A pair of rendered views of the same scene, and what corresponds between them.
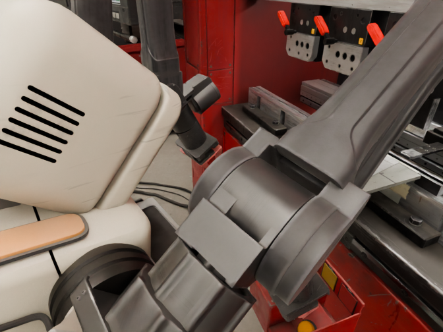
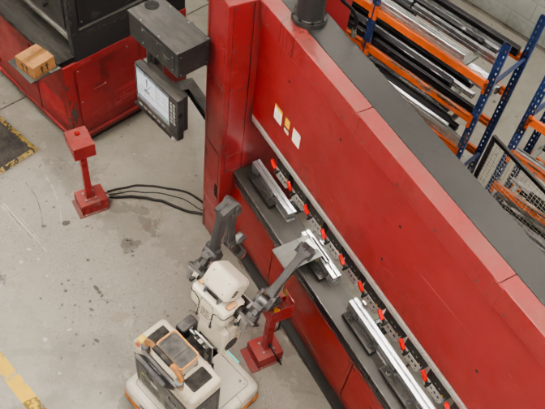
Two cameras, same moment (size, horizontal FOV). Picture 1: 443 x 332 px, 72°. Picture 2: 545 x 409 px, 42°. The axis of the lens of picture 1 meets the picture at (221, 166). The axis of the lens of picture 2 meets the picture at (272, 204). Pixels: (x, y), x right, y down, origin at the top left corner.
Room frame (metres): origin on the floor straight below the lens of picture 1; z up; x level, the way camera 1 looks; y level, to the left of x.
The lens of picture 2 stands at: (-1.76, 0.49, 4.73)
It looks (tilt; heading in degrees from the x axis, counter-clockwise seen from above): 52 degrees down; 346
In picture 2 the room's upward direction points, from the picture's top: 9 degrees clockwise
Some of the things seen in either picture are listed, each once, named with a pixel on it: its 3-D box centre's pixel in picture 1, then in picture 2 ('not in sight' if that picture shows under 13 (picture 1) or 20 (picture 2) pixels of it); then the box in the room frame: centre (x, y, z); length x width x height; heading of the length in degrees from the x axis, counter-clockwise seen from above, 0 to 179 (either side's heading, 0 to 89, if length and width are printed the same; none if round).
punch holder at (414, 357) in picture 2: not in sight; (418, 352); (-0.20, -0.83, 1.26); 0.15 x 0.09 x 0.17; 22
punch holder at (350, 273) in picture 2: not in sight; (356, 267); (0.35, -0.60, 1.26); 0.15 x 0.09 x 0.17; 22
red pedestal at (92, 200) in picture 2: not in sight; (84, 172); (1.85, 1.07, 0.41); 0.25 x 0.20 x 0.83; 112
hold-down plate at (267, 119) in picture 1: (262, 118); (261, 191); (1.23, -0.18, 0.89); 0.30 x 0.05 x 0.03; 22
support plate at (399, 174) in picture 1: (351, 169); (297, 252); (0.64, -0.32, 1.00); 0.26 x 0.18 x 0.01; 112
